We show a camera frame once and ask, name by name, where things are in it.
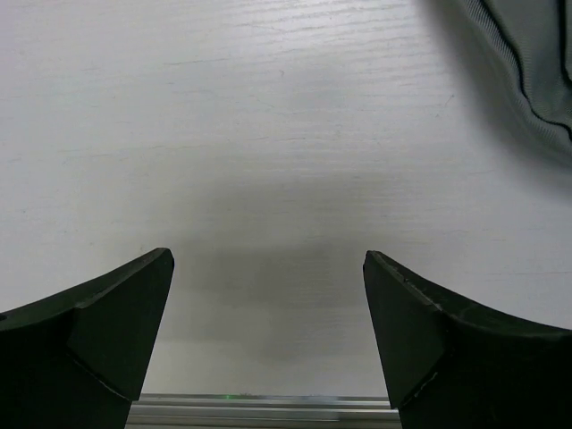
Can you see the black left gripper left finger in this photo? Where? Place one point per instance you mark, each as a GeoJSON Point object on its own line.
{"type": "Point", "coordinates": [79, 358]}

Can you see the aluminium table edge rail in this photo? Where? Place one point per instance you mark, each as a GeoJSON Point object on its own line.
{"type": "Point", "coordinates": [266, 411]}

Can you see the grey pleated skirt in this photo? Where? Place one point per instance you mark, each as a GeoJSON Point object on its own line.
{"type": "Point", "coordinates": [516, 56]}

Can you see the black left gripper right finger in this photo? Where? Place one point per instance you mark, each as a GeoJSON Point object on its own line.
{"type": "Point", "coordinates": [451, 362]}

